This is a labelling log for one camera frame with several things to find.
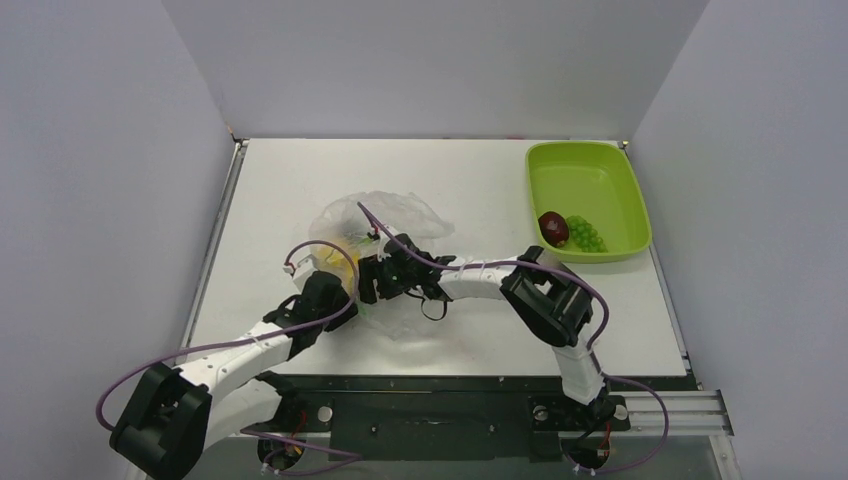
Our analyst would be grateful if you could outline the clear plastic bag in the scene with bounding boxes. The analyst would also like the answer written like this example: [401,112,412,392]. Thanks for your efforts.
[308,191,455,341]

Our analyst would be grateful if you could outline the red fake fruit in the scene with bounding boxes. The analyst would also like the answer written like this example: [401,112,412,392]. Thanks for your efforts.
[538,211,570,248]

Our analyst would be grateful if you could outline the green fake grapes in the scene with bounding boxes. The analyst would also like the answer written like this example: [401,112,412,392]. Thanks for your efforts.
[566,215,608,253]

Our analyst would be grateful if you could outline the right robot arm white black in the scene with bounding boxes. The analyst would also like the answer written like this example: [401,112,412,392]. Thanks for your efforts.
[358,234,605,427]

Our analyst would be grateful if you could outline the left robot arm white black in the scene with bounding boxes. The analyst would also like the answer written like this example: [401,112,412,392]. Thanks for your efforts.
[109,271,357,479]

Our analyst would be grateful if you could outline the yellow fake fruit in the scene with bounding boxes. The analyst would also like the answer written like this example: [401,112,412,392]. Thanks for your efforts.
[310,245,361,293]

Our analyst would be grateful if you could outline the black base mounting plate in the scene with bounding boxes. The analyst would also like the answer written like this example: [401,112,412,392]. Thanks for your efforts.
[258,374,631,464]

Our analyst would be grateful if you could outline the green plastic tray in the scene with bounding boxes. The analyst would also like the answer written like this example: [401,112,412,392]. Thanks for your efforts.
[525,141,653,264]

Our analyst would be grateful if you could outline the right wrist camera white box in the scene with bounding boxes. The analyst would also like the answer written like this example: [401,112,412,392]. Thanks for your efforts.
[368,228,392,261]

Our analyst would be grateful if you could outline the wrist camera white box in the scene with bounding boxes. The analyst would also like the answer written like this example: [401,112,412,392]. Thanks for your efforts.
[368,228,392,261]
[283,254,316,279]

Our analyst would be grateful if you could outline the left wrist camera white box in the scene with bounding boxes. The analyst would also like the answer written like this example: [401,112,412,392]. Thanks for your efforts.
[283,254,316,279]

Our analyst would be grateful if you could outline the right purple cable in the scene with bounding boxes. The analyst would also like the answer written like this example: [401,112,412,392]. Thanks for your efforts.
[356,201,670,475]

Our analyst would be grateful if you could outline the purple cable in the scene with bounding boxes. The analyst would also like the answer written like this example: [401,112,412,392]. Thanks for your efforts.
[356,201,670,475]
[95,239,362,475]

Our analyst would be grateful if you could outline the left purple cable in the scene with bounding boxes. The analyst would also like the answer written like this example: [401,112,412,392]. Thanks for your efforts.
[95,239,362,475]

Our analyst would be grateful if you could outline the aluminium table rail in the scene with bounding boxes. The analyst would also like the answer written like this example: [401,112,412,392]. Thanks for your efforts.
[179,139,250,350]

